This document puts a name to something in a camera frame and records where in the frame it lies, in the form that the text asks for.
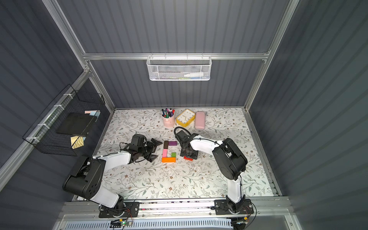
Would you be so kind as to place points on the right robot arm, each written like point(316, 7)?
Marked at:
point(229, 158)

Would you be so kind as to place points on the black notebook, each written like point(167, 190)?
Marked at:
point(76, 124)

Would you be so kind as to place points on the pink pencil case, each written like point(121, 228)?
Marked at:
point(200, 120)

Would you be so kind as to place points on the yellow alarm clock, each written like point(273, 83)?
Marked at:
point(185, 118)

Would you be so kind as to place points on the pink block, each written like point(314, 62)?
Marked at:
point(165, 151)

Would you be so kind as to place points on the white bottle in basket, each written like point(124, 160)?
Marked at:
point(194, 75)

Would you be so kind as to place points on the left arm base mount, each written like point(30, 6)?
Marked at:
point(129, 209)

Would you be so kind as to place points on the white mesh wall basket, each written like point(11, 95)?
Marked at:
point(165, 69)

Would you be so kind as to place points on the red block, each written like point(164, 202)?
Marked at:
point(189, 159)

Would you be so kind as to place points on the brown block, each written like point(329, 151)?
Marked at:
point(165, 144)

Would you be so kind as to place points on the black wire wall basket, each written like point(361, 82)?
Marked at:
point(43, 135)

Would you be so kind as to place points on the pink pen cup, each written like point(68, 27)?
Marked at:
point(169, 122)

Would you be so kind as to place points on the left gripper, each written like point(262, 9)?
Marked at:
point(149, 148)

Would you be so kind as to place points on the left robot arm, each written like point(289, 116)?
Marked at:
point(85, 178)

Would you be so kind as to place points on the floral table mat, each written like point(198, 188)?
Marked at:
point(199, 178)

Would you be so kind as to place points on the yellow sticky notes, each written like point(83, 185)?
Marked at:
point(77, 142)

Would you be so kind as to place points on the orange block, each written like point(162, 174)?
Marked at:
point(168, 160)

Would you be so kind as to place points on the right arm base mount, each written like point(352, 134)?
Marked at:
point(226, 207)

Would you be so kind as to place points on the purple block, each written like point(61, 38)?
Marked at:
point(172, 143)

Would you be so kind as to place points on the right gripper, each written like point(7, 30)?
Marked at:
point(188, 148)

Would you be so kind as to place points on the pastel sticky notes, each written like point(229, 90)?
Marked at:
point(95, 113)

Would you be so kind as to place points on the aluminium rail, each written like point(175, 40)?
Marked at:
point(178, 208)

